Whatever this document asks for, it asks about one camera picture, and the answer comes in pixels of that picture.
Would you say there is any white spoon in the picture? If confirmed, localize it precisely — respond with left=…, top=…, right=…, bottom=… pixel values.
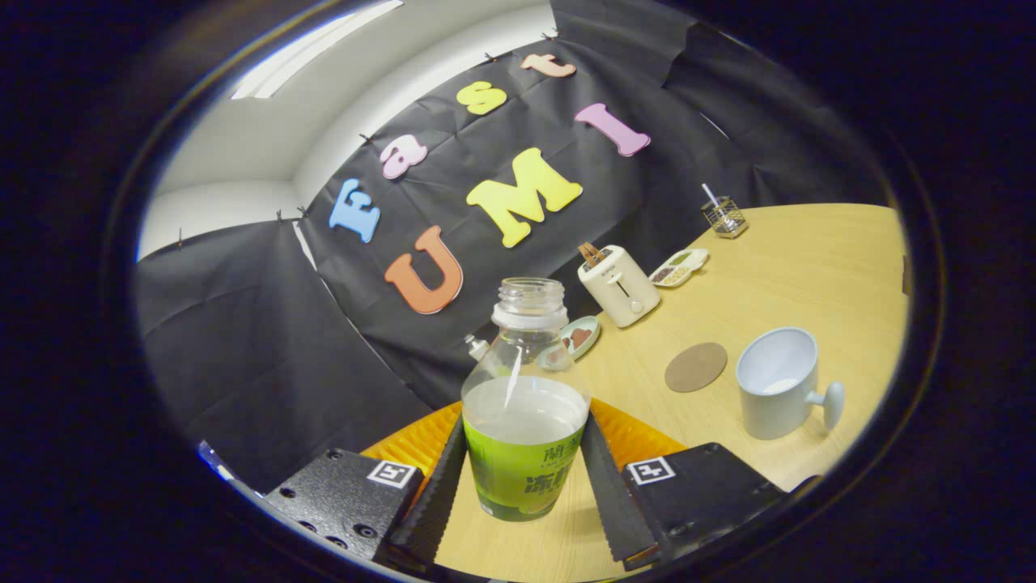
left=701, top=182, right=733, bottom=229

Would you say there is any pale green plate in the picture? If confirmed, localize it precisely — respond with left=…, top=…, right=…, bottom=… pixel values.
left=558, top=315, right=601, bottom=361

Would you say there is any juice bottle with green label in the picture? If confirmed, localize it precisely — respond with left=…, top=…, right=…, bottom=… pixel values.
left=460, top=277, right=592, bottom=523

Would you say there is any round brown coaster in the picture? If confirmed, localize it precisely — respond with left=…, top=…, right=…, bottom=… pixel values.
left=664, top=342, right=728, bottom=394

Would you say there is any black backdrop cloth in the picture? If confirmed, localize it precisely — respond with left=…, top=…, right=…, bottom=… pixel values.
left=134, top=0, right=891, bottom=495

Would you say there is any white divided snack tray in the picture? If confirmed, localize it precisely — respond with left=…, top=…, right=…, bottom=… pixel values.
left=649, top=247, right=710, bottom=288

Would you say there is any white toaster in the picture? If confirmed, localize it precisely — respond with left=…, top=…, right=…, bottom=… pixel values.
left=577, top=245, right=661, bottom=329

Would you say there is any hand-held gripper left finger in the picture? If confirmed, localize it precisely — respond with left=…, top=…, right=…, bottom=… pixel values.
left=263, top=401, right=470, bottom=577

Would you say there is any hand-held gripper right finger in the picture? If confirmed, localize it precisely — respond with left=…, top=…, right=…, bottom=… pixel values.
left=577, top=397, right=788, bottom=572

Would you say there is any white cup with handle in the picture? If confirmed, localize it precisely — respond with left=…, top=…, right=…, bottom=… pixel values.
left=735, top=326, right=846, bottom=441

